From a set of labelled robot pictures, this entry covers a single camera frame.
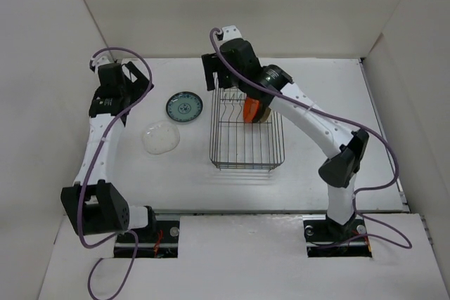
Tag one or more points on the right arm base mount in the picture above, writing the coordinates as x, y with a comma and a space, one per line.
328, 239

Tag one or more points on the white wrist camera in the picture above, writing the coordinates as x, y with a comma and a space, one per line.
228, 33
99, 60

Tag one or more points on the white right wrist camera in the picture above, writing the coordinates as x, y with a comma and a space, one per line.
228, 33

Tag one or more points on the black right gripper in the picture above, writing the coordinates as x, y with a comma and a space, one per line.
212, 64

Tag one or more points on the aluminium table edge rail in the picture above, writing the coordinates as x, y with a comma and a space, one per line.
393, 160

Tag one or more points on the orange plastic plate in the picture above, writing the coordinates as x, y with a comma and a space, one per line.
251, 110

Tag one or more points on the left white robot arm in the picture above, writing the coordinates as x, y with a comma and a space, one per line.
93, 204

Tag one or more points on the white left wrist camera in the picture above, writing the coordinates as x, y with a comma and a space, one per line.
99, 60

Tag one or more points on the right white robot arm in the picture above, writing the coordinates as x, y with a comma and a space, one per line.
344, 148

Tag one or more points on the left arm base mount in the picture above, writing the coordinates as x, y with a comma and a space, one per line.
162, 244

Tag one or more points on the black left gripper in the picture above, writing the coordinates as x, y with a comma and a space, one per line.
139, 86

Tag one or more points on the grey wire dish rack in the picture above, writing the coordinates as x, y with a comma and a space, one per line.
235, 144

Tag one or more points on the blue floral ceramic plate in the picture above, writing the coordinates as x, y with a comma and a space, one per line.
184, 107

